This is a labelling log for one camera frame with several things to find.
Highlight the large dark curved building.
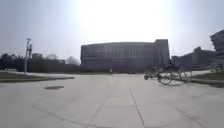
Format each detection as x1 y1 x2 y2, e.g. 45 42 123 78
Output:
80 38 171 74

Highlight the grey slab pavement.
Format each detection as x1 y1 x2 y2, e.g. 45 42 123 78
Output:
0 70 224 128

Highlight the bicycle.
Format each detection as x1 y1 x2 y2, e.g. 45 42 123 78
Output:
156 63 193 85

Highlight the manhole cover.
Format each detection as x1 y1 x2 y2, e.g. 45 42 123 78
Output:
44 85 65 91

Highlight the row of trees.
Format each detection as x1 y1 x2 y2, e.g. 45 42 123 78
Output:
0 52 81 74

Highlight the pale lamp pole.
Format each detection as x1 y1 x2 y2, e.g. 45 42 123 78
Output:
23 37 33 75

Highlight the grass strip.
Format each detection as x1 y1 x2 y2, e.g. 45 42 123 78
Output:
191 70 224 88
0 71 75 84

